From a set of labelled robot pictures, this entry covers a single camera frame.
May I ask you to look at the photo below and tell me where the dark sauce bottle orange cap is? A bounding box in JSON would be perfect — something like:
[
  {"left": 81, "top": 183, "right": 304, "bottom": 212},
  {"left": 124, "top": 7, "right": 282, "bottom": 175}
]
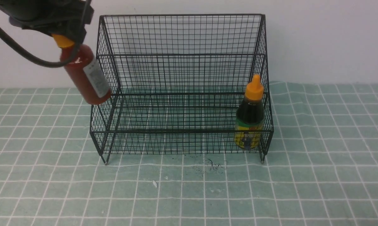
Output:
[{"left": 234, "top": 74, "right": 265, "bottom": 150}]

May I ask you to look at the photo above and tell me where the red sauce bottle orange cap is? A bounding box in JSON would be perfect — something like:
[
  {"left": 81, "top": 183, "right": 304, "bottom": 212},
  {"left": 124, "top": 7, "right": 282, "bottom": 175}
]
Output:
[{"left": 64, "top": 44, "right": 112, "bottom": 105}]

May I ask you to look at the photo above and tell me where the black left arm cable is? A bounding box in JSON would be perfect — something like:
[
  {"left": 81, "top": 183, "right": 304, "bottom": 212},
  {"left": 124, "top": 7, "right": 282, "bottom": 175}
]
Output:
[{"left": 0, "top": 0, "right": 92, "bottom": 68}]

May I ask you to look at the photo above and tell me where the black wire rack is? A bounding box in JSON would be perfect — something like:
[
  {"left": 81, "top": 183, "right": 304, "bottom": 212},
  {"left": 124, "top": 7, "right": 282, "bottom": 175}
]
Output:
[{"left": 90, "top": 14, "right": 274, "bottom": 165}]

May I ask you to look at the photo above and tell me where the green checkered tablecloth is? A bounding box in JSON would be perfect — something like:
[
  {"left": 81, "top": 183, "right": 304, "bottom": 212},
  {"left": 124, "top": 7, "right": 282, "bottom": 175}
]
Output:
[{"left": 0, "top": 82, "right": 378, "bottom": 226}]

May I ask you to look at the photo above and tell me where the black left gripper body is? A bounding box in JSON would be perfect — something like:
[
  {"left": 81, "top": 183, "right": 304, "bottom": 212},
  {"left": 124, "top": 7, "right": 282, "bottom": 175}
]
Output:
[{"left": 0, "top": 0, "right": 94, "bottom": 35}]

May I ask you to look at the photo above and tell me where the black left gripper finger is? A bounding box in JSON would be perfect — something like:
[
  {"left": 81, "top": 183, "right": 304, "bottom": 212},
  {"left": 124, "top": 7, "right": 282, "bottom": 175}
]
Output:
[{"left": 61, "top": 23, "right": 86, "bottom": 47}]

